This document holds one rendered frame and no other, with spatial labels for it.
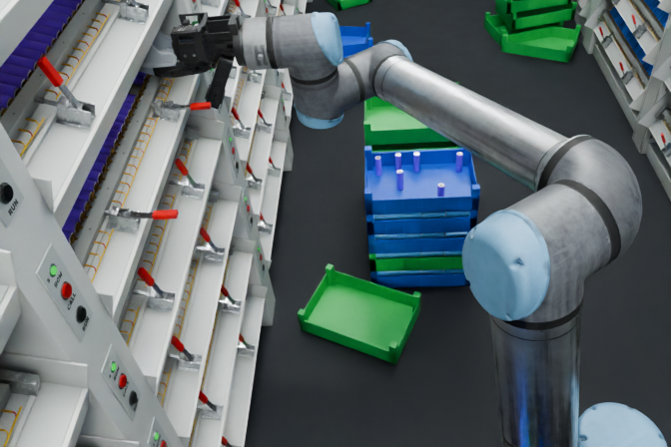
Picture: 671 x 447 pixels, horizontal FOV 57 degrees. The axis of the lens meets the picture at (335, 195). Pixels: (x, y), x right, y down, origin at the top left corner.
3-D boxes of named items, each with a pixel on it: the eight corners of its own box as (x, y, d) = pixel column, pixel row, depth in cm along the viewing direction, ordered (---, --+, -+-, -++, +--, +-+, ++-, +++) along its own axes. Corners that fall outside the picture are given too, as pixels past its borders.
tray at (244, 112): (267, 63, 202) (275, 25, 193) (241, 188, 158) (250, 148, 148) (205, 48, 199) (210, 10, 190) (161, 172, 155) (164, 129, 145)
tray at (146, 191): (199, 84, 125) (204, 43, 119) (112, 338, 81) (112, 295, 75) (98, 61, 122) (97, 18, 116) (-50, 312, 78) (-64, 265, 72)
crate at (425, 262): (464, 220, 196) (465, 202, 191) (472, 268, 181) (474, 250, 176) (369, 223, 199) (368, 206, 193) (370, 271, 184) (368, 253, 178)
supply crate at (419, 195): (468, 162, 180) (470, 141, 174) (477, 211, 165) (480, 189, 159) (365, 167, 182) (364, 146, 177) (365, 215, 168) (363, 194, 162)
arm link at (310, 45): (343, 79, 108) (337, 28, 101) (273, 84, 109) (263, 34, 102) (343, 49, 115) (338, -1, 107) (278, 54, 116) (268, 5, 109)
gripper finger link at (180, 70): (154, 58, 111) (202, 51, 111) (157, 66, 112) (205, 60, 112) (151, 72, 107) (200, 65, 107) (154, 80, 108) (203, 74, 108)
